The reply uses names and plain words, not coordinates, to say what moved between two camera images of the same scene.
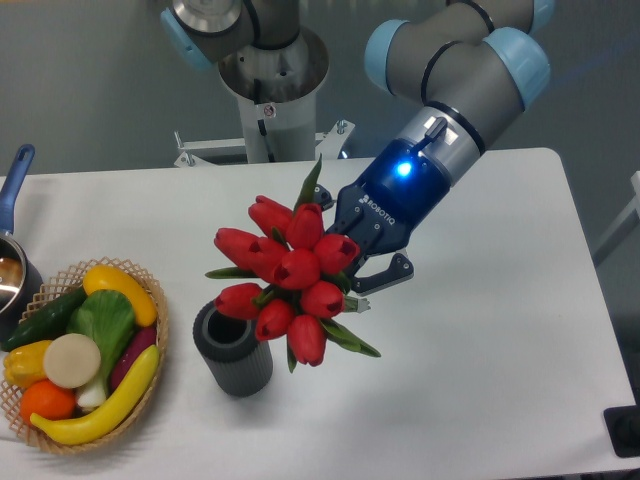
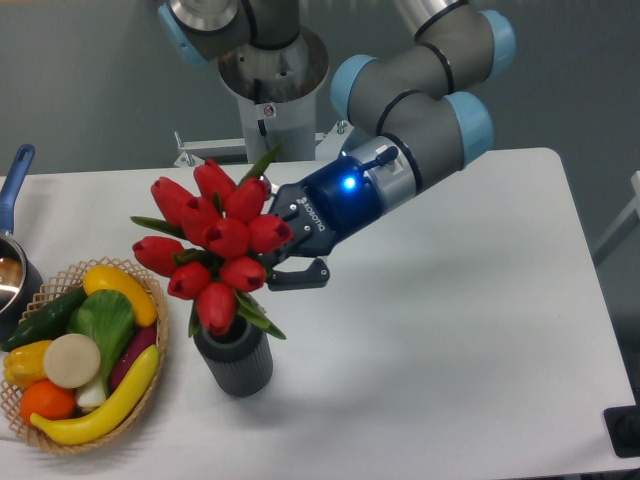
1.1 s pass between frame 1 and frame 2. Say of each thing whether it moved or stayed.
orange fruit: stayed
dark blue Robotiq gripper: moved
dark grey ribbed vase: stayed
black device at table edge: stayed
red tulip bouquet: moved
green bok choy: stayed
